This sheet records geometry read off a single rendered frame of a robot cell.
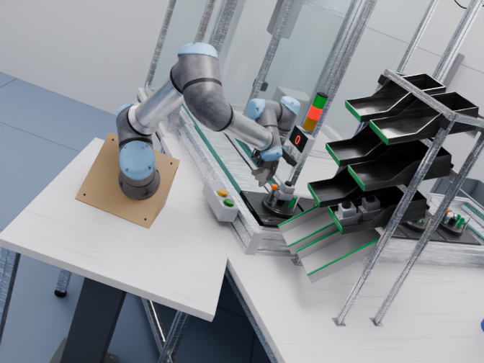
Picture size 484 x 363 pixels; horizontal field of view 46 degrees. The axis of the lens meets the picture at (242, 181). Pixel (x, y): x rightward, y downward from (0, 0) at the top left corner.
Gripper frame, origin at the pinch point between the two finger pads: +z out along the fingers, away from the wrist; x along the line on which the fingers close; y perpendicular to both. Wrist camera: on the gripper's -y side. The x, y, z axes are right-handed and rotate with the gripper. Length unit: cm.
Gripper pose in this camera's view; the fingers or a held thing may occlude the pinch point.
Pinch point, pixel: (262, 184)
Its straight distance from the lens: 219.1
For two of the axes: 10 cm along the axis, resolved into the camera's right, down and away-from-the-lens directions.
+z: -3.4, 8.5, 4.1
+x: 3.6, 5.2, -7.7
